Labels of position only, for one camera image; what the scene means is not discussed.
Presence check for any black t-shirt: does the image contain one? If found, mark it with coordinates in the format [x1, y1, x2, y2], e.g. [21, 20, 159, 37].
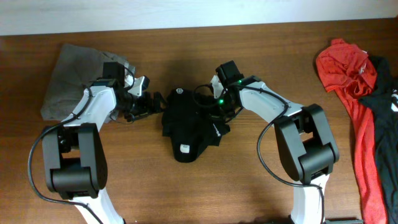
[161, 88, 231, 163]

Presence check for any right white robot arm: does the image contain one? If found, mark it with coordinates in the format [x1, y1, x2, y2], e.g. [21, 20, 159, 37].
[210, 75, 340, 223]

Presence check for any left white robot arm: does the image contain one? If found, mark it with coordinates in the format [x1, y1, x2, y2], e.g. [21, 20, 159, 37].
[42, 77, 166, 223]

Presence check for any grey folded garment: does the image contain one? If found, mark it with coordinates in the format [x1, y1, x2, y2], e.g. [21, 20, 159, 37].
[40, 44, 136, 121]

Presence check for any red garment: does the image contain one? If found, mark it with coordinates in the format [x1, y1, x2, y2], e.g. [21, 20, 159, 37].
[315, 39, 388, 223]

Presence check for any dark navy garment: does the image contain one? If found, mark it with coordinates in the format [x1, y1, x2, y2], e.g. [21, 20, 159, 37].
[359, 56, 397, 224]

